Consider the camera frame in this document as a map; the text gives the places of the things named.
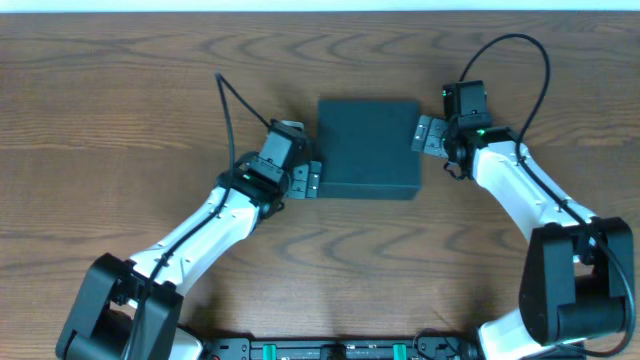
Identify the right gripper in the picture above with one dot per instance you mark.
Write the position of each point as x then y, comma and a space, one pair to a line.
430, 135

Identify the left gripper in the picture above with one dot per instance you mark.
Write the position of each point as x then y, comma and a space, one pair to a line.
304, 179

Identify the dark green box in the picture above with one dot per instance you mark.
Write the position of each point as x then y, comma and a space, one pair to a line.
364, 146

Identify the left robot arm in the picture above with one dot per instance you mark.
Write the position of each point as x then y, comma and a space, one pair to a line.
129, 309

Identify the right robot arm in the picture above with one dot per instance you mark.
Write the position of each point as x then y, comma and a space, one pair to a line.
577, 281

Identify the black mounting rail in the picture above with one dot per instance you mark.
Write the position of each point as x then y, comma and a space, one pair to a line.
428, 344

